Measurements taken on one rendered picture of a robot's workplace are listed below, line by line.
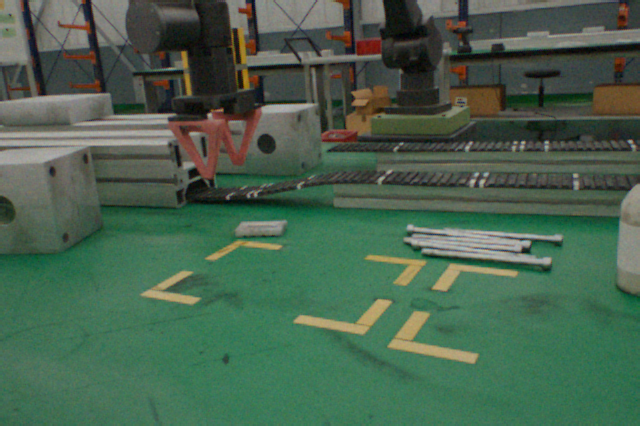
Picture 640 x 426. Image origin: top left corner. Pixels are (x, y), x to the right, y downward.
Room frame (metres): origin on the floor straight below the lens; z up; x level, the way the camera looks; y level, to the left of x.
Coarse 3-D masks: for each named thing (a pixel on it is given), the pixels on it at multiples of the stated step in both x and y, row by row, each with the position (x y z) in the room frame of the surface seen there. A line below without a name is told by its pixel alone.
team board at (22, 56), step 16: (0, 0) 5.85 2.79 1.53; (16, 0) 5.83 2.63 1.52; (0, 16) 5.86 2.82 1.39; (16, 16) 5.83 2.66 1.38; (0, 32) 5.86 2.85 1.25; (16, 32) 5.84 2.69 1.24; (0, 48) 5.87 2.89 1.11; (16, 48) 5.84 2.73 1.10; (0, 64) 5.84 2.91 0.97; (16, 64) 5.79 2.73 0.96; (32, 80) 5.87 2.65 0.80; (32, 96) 5.87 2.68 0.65
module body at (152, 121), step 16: (0, 128) 1.07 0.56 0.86; (16, 128) 1.06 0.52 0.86; (32, 128) 1.05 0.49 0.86; (48, 128) 1.03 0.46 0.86; (64, 128) 1.02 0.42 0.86; (80, 128) 1.01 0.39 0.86; (96, 128) 0.99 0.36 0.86; (112, 128) 0.98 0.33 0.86; (128, 128) 0.97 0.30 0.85; (144, 128) 0.96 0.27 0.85; (160, 128) 0.95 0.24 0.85; (240, 128) 0.89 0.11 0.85; (240, 144) 0.89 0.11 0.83; (224, 160) 0.91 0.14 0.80
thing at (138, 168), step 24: (0, 144) 0.82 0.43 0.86; (24, 144) 0.80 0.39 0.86; (48, 144) 0.79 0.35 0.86; (72, 144) 0.77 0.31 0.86; (96, 144) 0.76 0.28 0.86; (120, 144) 0.74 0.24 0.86; (144, 144) 0.73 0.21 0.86; (168, 144) 0.72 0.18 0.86; (96, 168) 0.76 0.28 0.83; (120, 168) 0.75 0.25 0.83; (144, 168) 0.73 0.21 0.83; (168, 168) 0.72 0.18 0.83; (192, 168) 0.76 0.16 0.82; (120, 192) 0.75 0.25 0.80; (144, 192) 0.73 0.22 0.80; (168, 192) 0.72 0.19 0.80
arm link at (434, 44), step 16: (384, 0) 1.17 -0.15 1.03; (400, 0) 1.15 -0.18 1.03; (384, 16) 1.19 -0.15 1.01; (400, 16) 1.17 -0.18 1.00; (416, 16) 1.18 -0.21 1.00; (432, 16) 1.19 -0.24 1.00; (384, 32) 1.21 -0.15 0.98; (400, 32) 1.18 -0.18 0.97; (432, 32) 1.18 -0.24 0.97; (384, 48) 1.22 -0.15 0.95; (432, 48) 1.18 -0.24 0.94; (384, 64) 1.23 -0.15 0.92; (432, 64) 1.18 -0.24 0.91
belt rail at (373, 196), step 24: (336, 192) 0.67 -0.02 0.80; (360, 192) 0.66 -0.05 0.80; (384, 192) 0.65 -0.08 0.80; (408, 192) 0.64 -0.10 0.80; (432, 192) 0.63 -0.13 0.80; (456, 192) 0.62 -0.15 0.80; (480, 192) 0.61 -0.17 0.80; (504, 192) 0.60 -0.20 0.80; (528, 192) 0.59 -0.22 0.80; (552, 192) 0.58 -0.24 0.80; (576, 192) 0.57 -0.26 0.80; (600, 192) 0.57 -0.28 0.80; (624, 192) 0.56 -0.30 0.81
